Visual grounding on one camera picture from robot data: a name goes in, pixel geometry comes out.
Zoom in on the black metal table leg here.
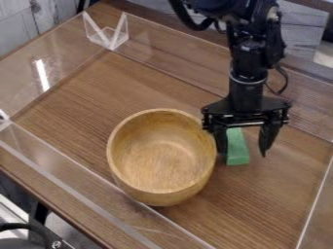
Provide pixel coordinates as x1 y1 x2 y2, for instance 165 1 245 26
28 201 50 226

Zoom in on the brown wooden bowl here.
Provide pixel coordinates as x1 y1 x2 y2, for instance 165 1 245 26
107 108 217 206

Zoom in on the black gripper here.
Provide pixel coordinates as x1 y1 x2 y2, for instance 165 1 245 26
202 96 292 156

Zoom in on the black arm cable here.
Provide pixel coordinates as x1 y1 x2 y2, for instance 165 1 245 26
167 0 218 32

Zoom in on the black cable under table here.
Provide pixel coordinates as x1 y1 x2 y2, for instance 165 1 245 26
0 223 54 249

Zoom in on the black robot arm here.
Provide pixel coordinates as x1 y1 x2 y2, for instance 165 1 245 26
182 0 292 155

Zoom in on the clear acrylic corner bracket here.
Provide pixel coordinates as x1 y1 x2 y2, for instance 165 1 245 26
82 12 129 51

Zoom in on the green rectangular block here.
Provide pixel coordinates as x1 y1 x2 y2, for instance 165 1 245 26
226 127 250 165

